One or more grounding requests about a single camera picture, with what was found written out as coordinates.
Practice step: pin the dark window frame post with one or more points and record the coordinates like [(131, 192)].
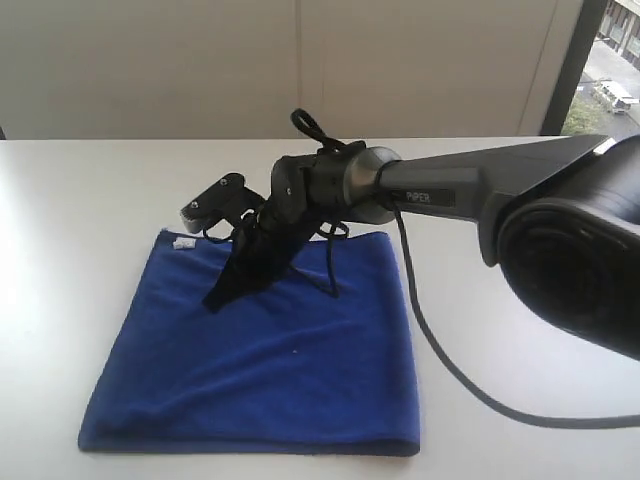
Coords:
[(581, 40)]

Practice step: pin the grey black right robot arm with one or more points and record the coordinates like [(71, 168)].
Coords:
[(560, 218)]

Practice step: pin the white van outside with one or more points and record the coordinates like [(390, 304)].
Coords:
[(614, 98)]

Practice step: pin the white towel label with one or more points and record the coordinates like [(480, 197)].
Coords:
[(182, 243)]

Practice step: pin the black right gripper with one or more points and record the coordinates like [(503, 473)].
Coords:
[(261, 254)]

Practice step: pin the blue microfiber towel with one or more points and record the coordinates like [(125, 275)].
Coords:
[(288, 370)]

